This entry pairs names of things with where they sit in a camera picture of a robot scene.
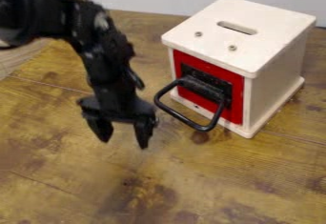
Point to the white wooden box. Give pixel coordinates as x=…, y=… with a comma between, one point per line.
x=249, y=45

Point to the red drawer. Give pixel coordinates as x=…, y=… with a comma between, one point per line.
x=211, y=85

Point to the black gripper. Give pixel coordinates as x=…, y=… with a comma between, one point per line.
x=114, y=102

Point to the black metal drawer handle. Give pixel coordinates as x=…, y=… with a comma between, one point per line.
x=205, y=92

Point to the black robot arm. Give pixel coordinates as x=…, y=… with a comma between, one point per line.
x=80, y=22

